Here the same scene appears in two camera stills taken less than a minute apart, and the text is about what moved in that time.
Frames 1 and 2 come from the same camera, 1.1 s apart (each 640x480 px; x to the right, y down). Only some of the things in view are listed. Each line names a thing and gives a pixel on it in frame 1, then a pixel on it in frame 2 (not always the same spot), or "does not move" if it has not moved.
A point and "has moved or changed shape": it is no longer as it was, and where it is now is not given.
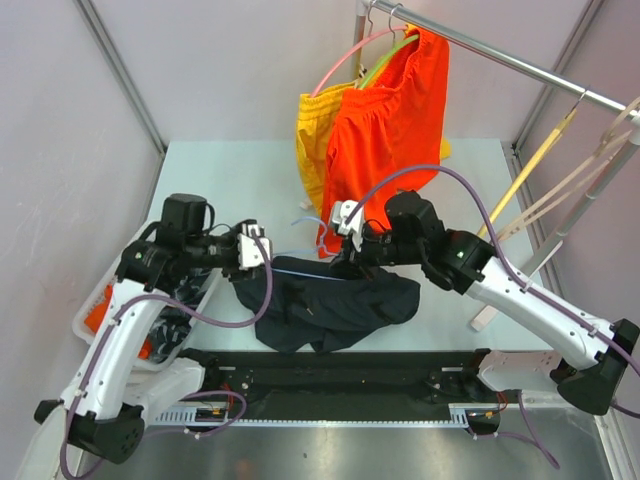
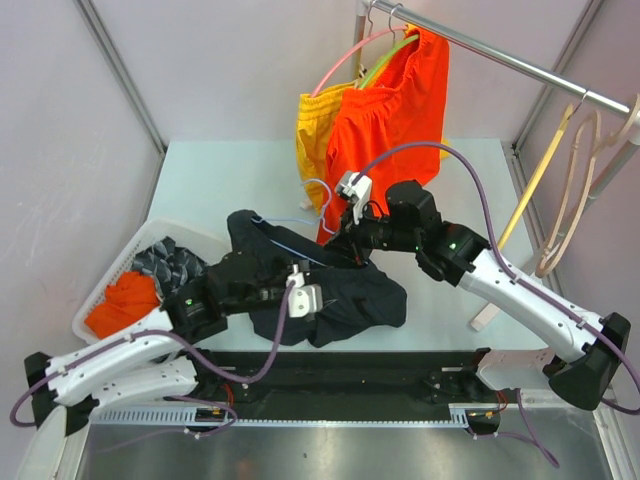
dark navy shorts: x=313 y=311 has moved or changed shape
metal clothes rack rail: x=508 y=57 does not move
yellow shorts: x=315 y=117 does not move
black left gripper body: x=222 y=251 → x=269 y=287
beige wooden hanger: x=615 y=138 → x=541 y=270
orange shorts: x=380 y=129 does not move
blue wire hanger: x=322 y=247 → x=322 y=218
